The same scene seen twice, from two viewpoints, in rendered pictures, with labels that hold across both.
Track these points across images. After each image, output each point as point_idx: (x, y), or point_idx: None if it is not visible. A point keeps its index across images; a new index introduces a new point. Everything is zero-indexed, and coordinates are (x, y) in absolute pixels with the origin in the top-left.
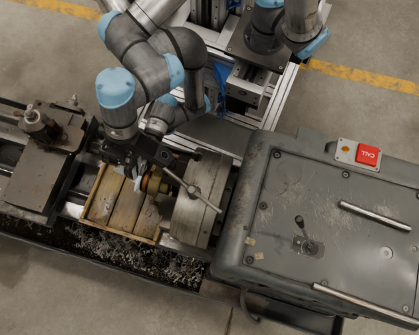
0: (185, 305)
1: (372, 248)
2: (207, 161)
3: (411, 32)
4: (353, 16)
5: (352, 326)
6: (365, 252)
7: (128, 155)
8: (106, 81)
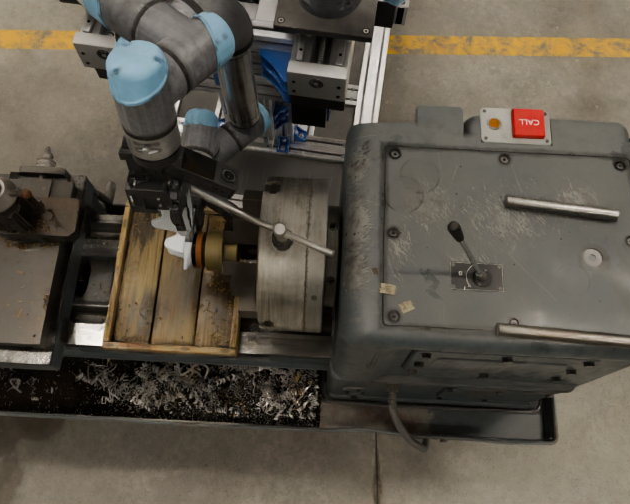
0: (299, 468)
1: (571, 255)
2: (290, 189)
3: None
4: None
5: (571, 432)
6: (562, 263)
7: (173, 188)
8: (123, 61)
